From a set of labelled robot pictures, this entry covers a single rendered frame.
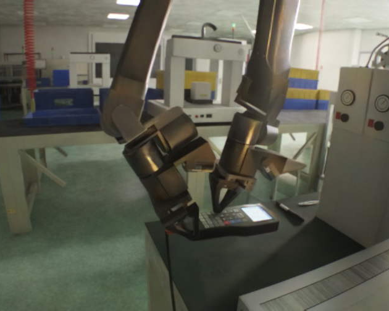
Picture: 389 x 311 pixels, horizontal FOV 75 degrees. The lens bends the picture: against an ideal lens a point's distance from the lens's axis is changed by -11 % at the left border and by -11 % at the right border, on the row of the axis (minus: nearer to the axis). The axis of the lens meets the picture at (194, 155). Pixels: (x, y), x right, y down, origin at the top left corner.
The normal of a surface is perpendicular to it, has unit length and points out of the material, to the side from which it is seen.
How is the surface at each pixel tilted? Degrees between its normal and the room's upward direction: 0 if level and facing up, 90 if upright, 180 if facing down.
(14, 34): 90
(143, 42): 72
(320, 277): 0
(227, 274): 0
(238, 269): 0
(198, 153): 90
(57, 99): 90
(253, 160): 90
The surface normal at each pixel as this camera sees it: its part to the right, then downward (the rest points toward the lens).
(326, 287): 0.04, -0.96
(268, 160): 0.29, 0.29
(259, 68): -0.76, 0.45
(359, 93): -0.92, 0.07
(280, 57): 0.61, 0.44
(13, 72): 0.34, -0.30
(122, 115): 0.40, 0.00
